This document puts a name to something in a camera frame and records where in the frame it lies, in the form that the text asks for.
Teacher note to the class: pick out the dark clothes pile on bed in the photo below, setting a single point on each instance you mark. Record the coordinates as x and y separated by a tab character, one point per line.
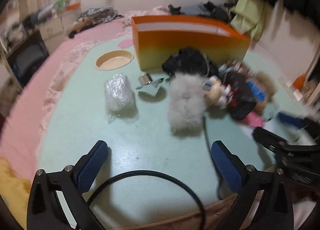
205	10

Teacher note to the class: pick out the light green hanging garment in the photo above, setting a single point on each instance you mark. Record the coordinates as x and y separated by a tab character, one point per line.
249	19

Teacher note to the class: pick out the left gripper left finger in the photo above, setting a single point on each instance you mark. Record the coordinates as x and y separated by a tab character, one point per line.
88	166

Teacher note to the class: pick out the black cloth bundle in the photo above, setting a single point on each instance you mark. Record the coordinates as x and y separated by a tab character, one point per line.
190	61

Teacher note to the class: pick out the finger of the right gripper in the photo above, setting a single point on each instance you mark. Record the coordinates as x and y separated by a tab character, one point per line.
293	121

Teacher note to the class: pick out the clear plastic wrapped bundle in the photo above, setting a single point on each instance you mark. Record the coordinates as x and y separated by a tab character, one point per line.
119	98

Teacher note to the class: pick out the plush doll with clothes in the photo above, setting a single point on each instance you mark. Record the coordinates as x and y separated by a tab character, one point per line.
244	93

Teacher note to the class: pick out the orange storage box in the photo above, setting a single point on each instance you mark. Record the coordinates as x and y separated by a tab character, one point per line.
156	37

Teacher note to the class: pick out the white fluffy fur piece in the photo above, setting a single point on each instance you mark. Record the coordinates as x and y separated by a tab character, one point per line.
186	103

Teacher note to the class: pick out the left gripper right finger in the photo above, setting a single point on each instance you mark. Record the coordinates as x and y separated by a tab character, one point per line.
229	166

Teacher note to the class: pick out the orange bottle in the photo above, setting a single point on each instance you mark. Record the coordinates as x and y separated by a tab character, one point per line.
299	82

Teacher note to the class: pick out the pink bed sheet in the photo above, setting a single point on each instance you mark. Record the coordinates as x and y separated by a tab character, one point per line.
20	136

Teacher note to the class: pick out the shiny silver cup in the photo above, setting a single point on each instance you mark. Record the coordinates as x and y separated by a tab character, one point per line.
149	86

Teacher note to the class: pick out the patterned clothes pile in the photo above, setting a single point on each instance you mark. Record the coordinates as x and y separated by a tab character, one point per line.
92	18

